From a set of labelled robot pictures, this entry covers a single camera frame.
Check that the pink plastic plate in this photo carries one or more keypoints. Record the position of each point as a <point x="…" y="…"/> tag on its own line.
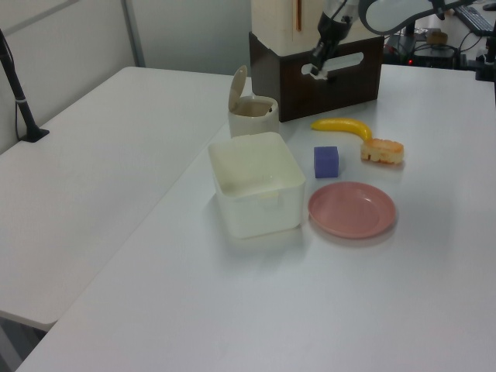
<point x="350" y="209"/>

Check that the beige trash can lid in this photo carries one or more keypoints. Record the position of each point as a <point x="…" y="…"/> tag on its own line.
<point x="237" y="89"/>

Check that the black pole with clamp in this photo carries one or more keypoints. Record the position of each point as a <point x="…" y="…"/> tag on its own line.
<point x="19" y="100"/>

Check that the grey partition post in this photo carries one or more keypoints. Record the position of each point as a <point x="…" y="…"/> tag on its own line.
<point x="133" y="33"/>

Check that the black computer keyboard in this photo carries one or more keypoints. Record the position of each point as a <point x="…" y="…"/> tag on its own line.
<point x="473" y="17"/>

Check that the small brown cardboard box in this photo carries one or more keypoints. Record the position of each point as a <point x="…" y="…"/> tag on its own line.
<point x="436" y="37"/>

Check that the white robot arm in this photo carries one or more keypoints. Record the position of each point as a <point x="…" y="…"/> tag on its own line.
<point x="383" y="15"/>

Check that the yellow banana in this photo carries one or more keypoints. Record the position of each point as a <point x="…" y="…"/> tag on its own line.
<point x="341" y="125"/>

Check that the black electronics box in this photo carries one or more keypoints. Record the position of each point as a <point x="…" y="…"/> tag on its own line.
<point x="434" y="57"/>

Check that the cream plastic storage box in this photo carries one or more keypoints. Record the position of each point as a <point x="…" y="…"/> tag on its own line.
<point x="259" y="209"/>

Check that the cream white appliance box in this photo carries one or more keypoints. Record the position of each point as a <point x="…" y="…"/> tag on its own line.
<point x="275" y="23"/>

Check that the purple cube block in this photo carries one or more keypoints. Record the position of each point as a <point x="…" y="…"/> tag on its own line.
<point x="326" y="162"/>

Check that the black stand at table edge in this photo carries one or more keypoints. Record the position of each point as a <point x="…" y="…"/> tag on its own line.
<point x="486" y="62"/>

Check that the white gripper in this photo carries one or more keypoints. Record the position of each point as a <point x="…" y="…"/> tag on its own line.
<point x="334" y="28"/>

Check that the beige desktop trash can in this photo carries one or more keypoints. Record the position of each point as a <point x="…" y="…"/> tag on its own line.
<point x="255" y="124"/>

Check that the toasted bread roll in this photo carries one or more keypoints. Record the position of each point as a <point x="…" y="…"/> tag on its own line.
<point x="381" y="151"/>

